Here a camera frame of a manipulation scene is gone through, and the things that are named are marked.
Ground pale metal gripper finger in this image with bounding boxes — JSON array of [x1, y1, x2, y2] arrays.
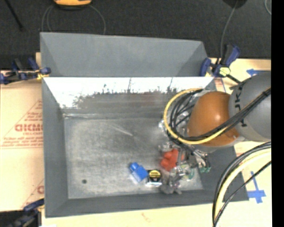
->
[[171, 163, 192, 175], [172, 173, 195, 184]]

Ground red toy brick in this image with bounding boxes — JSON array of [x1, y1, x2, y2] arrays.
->
[[160, 148, 180, 172]]

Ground grey crumpled object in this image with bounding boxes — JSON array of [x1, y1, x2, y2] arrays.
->
[[160, 180, 183, 195]]

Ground yellow and black tape measure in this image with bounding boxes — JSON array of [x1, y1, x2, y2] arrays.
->
[[146, 169, 163, 187]]

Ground blue toy brick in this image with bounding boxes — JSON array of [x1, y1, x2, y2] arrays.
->
[[128, 162, 149, 183]]

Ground grey metal bin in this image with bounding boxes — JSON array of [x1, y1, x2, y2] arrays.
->
[[39, 32, 249, 217]]

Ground brown cardboard board red print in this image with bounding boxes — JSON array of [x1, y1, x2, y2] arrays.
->
[[0, 70, 46, 213]]

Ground black cylinder on white bracket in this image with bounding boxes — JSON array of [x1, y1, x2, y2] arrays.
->
[[193, 150, 211, 168]]

